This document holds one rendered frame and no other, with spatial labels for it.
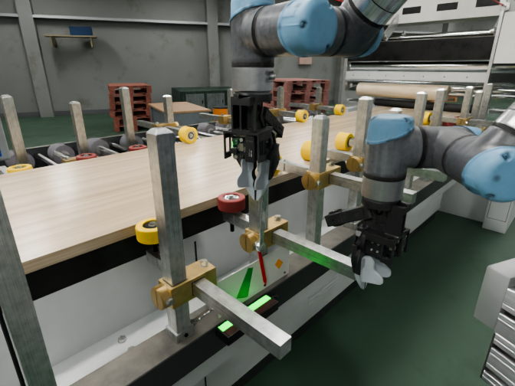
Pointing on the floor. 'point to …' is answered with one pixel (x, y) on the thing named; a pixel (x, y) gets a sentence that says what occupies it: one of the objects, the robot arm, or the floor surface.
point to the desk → (184, 116)
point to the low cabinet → (201, 96)
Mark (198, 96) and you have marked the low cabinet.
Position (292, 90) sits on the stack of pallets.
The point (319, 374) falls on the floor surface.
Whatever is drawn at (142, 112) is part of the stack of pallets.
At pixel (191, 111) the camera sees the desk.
